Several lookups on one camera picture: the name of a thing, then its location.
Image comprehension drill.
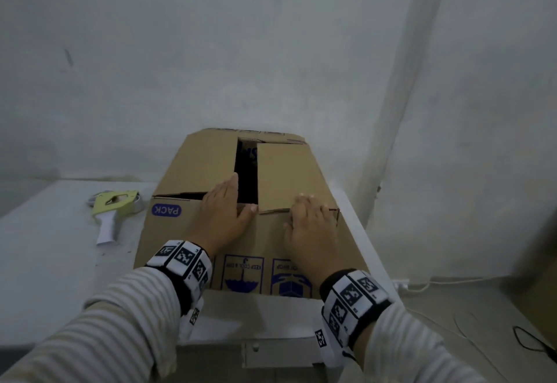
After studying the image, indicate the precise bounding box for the person's left hand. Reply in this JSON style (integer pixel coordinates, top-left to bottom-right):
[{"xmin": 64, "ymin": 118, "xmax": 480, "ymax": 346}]
[{"xmin": 191, "ymin": 173, "xmax": 259, "ymax": 258}]

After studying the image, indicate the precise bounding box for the person's right hand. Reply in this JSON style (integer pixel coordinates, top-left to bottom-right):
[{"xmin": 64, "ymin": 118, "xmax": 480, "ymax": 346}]
[{"xmin": 283, "ymin": 193, "xmax": 343, "ymax": 286}]

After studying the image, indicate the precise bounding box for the brown cardboard box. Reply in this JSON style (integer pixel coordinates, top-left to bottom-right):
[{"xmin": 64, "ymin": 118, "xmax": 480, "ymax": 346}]
[{"xmin": 133, "ymin": 128, "xmax": 371, "ymax": 299}]

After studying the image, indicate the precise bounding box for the yellow tape dispenser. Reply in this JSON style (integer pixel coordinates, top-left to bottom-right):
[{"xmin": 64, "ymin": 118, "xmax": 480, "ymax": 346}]
[{"xmin": 89, "ymin": 190, "xmax": 145, "ymax": 247}]

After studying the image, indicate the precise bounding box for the person's right forearm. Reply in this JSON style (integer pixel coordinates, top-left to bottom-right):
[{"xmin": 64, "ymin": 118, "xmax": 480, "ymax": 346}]
[{"xmin": 355, "ymin": 304, "xmax": 493, "ymax": 383}]

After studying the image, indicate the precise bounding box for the person's left forearm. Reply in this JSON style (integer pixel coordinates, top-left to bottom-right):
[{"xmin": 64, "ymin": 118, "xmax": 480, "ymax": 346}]
[{"xmin": 0, "ymin": 266, "xmax": 183, "ymax": 383}]

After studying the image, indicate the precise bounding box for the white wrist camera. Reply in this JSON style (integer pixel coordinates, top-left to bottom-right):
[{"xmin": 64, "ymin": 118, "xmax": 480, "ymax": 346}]
[
  {"xmin": 314, "ymin": 328, "xmax": 349, "ymax": 367},
  {"xmin": 177, "ymin": 296, "xmax": 205, "ymax": 341}
]

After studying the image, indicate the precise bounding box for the white power cable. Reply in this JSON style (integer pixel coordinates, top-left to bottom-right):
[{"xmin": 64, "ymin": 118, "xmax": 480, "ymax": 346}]
[{"xmin": 390, "ymin": 275, "xmax": 512, "ymax": 293}]

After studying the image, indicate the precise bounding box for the black cable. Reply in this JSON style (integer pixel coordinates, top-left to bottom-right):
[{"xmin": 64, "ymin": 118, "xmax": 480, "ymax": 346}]
[{"xmin": 512, "ymin": 325, "xmax": 557, "ymax": 364}]

